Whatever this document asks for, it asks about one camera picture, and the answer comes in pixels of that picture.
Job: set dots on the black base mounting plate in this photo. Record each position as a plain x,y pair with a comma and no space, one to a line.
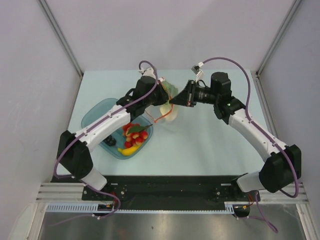
176,193

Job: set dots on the aluminium frame rail front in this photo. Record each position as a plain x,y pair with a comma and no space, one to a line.
66,192

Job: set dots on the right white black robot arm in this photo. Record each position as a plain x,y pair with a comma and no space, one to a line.
282,163

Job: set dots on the green white lettuce head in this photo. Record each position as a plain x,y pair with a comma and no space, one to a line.
168,111

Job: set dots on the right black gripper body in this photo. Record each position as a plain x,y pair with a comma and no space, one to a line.
197,94

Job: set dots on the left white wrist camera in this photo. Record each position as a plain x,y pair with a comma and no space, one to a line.
149,72

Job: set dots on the clear zip bag red zipper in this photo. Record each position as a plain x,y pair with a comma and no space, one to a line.
154,115

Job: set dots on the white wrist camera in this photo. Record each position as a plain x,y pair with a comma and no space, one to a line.
149,72
197,70

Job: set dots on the aluminium corner post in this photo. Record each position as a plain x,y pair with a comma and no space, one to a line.
279,35
57,30

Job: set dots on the left aluminium corner post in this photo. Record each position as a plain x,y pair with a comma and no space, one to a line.
57,30

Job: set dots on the red cherry bunch with leaf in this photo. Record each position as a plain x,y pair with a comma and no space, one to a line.
135,134

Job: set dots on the yellow banana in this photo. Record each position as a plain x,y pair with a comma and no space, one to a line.
128,151

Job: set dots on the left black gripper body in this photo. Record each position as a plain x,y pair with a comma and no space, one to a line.
157,98

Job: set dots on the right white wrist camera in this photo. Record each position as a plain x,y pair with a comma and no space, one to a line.
197,70

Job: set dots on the right aluminium corner post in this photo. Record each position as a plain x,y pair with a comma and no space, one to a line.
279,35

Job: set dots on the dark purple grape bunch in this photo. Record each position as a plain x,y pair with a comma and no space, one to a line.
110,141

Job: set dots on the white slotted cable duct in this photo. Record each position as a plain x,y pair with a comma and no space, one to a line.
96,208

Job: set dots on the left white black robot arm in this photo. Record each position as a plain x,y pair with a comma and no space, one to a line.
74,149

